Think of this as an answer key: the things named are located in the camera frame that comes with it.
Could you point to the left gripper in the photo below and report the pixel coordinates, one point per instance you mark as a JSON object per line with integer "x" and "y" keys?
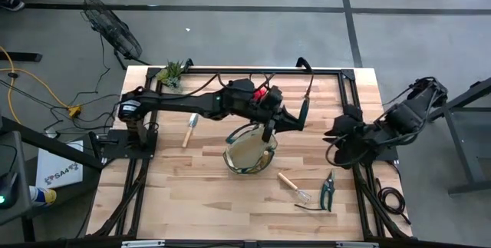
{"x": 276, "y": 106}

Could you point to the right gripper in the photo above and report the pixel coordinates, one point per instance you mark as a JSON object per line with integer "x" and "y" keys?
{"x": 364, "y": 136}

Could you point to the red gardening glove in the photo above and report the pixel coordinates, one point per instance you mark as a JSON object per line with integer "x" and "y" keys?
{"x": 260, "y": 94}

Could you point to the beige green-trimmed gardening bag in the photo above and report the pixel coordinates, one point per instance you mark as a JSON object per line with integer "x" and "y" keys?
{"x": 245, "y": 152}

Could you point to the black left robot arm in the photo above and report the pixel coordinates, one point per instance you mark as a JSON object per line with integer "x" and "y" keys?
{"x": 184, "y": 104}

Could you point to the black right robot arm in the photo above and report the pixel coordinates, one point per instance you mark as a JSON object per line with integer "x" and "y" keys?
{"x": 406, "y": 113}

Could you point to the black metal stand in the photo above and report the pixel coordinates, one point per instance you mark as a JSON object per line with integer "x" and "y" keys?
{"x": 460, "y": 152}

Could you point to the potted green succulent plant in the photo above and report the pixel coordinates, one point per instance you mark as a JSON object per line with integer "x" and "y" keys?
{"x": 172, "y": 72}

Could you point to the black floor fan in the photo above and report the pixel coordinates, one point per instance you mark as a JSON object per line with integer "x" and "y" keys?
{"x": 113, "y": 29}

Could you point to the yellow power plug block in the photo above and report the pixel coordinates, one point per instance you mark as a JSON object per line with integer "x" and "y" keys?
{"x": 74, "y": 111}

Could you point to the black side table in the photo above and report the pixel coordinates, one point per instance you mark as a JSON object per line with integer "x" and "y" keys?
{"x": 57, "y": 146}

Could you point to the white printed box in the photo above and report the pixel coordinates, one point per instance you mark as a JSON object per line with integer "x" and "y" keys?
{"x": 57, "y": 159}

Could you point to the blue and yellow can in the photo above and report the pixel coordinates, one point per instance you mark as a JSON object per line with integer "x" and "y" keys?
{"x": 44, "y": 197}

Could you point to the black floor bar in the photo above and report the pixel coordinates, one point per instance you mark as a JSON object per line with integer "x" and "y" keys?
{"x": 23, "y": 57}

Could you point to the black device with green light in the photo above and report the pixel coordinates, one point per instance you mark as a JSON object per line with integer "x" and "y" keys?
{"x": 7, "y": 190}

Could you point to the person's shoe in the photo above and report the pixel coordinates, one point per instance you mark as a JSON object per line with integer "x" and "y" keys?
{"x": 13, "y": 4}

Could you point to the black table frame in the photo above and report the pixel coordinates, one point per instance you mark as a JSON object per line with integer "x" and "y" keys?
{"x": 249, "y": 71}

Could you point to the silver metal bracket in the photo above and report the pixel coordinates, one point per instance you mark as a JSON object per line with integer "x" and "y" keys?
{"x": 144, "y": 244}
{"x": 356, "y": 245}

